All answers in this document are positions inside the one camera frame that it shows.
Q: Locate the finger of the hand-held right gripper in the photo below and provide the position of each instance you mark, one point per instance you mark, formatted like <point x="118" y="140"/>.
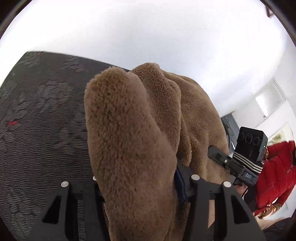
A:
<point x="218" y="157"/>

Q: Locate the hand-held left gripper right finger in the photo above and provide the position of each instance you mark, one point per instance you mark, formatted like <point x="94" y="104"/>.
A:
<point x="181" y="187"/>

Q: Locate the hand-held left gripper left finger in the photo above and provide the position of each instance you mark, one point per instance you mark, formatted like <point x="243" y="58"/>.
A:
<point x="87" y="192"/>

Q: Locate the brown fleece sweater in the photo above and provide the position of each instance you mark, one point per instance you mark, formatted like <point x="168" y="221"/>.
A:
<point x="129" y="139"/>

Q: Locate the person's right hand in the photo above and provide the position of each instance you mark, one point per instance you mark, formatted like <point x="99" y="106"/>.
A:
<point x="241" y="190"/>

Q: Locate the black dotted table mat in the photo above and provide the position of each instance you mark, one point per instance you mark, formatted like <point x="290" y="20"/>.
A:
<point x="46" y="115"/>

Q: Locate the person's dark clothing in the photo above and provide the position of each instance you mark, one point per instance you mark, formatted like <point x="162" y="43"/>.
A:
<point x="282" y="234"/>

